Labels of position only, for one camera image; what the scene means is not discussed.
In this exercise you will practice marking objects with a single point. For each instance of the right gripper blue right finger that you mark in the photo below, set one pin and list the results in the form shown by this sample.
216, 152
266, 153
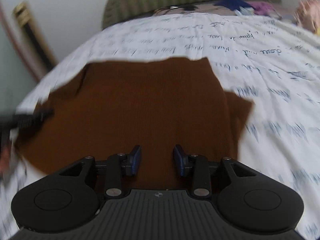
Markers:
180, 159

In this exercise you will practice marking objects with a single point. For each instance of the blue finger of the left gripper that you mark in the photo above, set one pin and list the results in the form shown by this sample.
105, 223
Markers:
31, 123

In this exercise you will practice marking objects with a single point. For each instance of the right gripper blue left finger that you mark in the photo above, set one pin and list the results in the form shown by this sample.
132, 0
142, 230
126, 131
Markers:
134, 160

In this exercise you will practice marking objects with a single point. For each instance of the brown knit sweater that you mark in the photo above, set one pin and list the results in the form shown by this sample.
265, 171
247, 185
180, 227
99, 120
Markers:
110, 107

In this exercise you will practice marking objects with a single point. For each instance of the pink clothes pile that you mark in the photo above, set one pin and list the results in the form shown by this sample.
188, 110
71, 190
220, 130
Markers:
307, 15

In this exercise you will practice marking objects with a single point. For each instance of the person left hand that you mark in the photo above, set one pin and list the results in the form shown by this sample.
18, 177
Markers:
10, 160

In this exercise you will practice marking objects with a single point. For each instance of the wood framed glass door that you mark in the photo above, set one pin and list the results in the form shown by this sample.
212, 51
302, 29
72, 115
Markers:
20, 73

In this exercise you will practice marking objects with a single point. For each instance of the gold tower air conditioner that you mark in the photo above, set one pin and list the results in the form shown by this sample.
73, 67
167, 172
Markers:
33, 35

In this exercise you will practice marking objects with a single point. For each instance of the white quilt with blue script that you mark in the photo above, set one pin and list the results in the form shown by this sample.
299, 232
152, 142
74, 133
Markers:
269, 191

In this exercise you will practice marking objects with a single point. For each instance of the blue garment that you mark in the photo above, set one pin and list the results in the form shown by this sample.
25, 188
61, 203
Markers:
233, 4

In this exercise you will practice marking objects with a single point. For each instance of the purple garment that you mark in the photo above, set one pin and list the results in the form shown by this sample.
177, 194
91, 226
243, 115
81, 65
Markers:
262, 8

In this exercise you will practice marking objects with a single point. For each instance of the black charger with cables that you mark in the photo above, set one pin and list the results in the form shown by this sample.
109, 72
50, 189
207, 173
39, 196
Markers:
186, 7

